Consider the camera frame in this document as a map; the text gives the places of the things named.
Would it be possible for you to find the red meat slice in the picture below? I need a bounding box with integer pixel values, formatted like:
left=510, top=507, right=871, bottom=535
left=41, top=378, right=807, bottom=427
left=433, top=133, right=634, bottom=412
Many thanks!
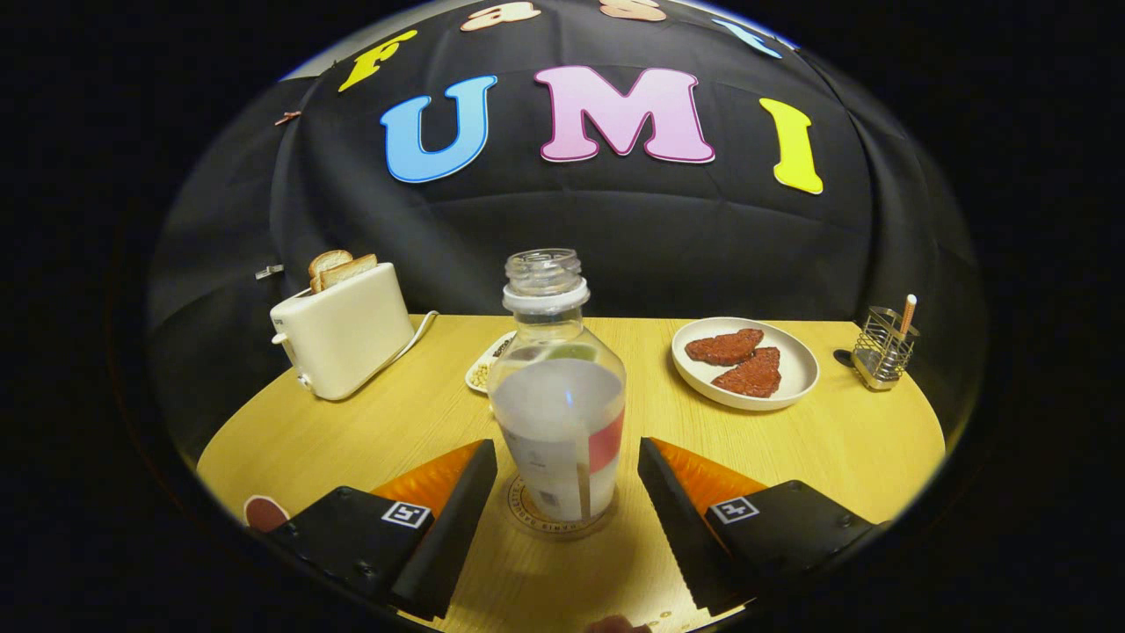
left=710, top=346, right=782, bottom=398
left=685, top=328, right=765, bottom=367

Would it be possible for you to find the toast slice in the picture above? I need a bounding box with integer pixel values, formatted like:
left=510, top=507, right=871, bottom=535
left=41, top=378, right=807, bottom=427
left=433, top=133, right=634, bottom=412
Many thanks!
left=308, top=250, right=353, bottom=293
left=318, top=254, right=379, bottom=291

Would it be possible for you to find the wooden table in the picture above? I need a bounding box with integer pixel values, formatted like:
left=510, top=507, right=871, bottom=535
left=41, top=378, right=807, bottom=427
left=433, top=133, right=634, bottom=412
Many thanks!
left=195, top=314, right=947, bottom=633

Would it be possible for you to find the metal wire holder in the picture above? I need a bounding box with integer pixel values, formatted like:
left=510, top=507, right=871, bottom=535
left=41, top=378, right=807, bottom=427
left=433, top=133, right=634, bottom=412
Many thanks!
left=851, top=305, right=921, bottom=391

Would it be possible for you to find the clear plastic juice bottle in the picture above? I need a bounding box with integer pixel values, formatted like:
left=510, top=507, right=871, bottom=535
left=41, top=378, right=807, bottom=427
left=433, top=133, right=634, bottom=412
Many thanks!
left=488, top=249, right=628, bottom=521

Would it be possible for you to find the white toaster cable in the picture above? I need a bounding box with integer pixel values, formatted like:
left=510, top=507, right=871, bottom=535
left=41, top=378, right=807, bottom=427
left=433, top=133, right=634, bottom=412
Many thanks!
left=369, top=310, right=439, bottom=375

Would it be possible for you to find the white divided snack dish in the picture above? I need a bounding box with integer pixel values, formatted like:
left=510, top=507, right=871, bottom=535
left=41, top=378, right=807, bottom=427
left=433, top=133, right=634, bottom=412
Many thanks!
left=464, top=330, right=519, bottom=394

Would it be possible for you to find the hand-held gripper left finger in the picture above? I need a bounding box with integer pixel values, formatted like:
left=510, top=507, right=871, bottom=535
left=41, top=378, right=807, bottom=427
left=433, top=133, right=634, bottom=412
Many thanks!
left=264, top=439, right=498, bottom=621

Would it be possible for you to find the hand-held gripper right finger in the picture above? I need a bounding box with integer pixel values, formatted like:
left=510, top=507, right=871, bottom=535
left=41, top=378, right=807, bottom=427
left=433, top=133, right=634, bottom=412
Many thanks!
left=638, top=437, right=880, bottom=616

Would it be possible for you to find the round wooden coaster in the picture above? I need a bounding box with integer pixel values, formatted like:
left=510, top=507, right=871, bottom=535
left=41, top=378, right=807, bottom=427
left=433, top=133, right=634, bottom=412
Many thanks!
left=505, top=475, right=616, bottom=539

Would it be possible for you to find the white round plate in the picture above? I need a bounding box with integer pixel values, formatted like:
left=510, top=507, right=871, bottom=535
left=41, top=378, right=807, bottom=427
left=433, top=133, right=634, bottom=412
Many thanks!
left=671, top=316, right=820, bottom=412

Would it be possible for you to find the black backdrop cloth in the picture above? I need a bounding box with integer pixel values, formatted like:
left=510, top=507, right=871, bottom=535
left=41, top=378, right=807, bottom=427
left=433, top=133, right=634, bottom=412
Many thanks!
left=145, top=0, right=985, bottom=458

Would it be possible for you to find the white toaster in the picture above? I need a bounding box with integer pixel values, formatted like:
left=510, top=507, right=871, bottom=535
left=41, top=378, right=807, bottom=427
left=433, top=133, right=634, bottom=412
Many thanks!
left=270, top=262, right=416, bottom=402

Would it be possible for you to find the beige cup with handle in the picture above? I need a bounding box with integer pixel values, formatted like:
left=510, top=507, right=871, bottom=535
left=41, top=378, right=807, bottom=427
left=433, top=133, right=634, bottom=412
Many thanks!
left=243, top=495, right=291, bottom=533

